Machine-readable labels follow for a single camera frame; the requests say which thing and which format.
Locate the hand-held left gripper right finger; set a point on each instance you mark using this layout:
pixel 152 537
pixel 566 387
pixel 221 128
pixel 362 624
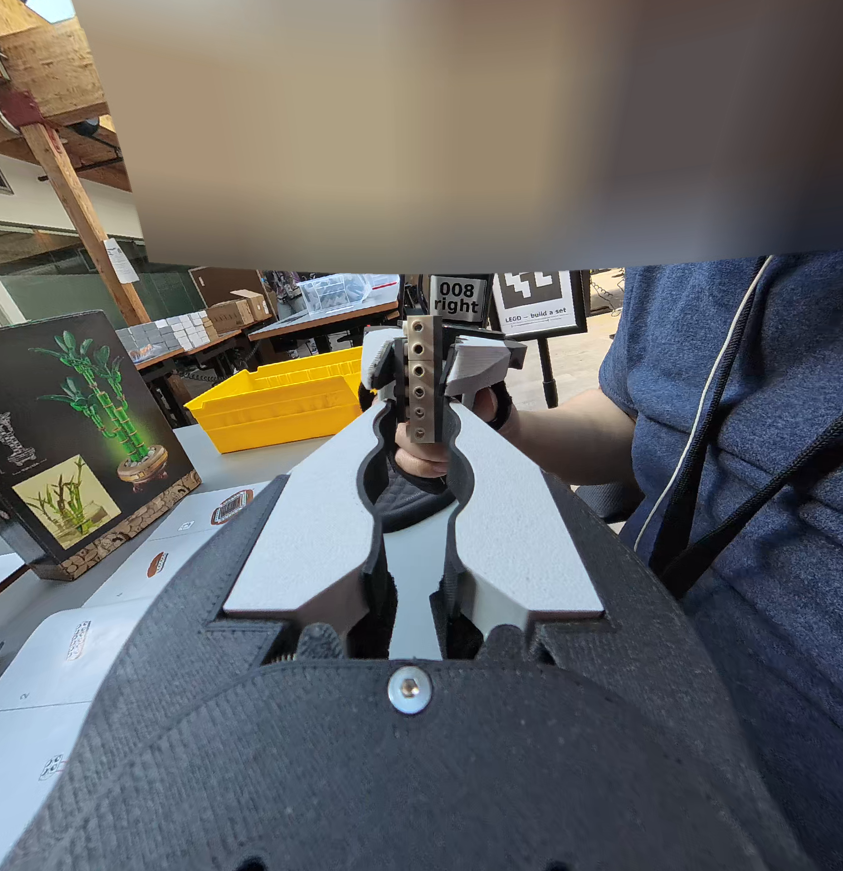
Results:
pixel 523 544

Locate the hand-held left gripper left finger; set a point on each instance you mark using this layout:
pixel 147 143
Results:
pixel 305 544

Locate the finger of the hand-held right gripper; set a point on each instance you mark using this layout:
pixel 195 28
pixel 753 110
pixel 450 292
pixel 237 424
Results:
pixel 379 357
pixel 472 364

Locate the person's right forearm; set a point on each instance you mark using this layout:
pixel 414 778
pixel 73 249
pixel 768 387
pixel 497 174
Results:
pixel 571 435

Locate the black bamboo picture lego box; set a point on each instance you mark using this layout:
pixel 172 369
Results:
pixel 67 435

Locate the person's right hand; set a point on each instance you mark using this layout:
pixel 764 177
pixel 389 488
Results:
pixel 421 461

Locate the black floor sign stand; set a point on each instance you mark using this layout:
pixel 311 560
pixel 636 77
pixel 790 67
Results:
pixel 537 299

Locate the clear plastic container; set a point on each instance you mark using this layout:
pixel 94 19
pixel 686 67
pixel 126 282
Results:
pixel 333 292

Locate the brown top office desk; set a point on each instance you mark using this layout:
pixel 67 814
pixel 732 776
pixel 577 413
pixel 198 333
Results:
pixel 305 325
pixel 210 343

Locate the black office chair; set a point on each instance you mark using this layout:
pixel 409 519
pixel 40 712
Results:
pixel 612 503

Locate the black quilted wrist rest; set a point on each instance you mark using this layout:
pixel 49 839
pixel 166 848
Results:
pixel 414 507

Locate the yellow plastic bin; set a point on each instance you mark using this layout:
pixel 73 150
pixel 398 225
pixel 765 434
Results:
pixel 271 415

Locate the brown cardboard box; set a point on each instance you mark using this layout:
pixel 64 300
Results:
pixel 254 306
pixel 227 316

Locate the stack of grey white boxes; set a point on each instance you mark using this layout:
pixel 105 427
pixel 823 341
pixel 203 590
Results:
pixel 169 333

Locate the white paper notice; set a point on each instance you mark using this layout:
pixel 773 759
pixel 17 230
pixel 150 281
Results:
pixel 122 262

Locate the person in blue hoodie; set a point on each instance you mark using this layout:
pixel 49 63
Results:
pixel 768 680

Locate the white instruction booklet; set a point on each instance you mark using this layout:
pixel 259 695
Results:
pixel 27 680

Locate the wooden support post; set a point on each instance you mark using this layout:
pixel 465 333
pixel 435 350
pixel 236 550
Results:
pixel 74 204

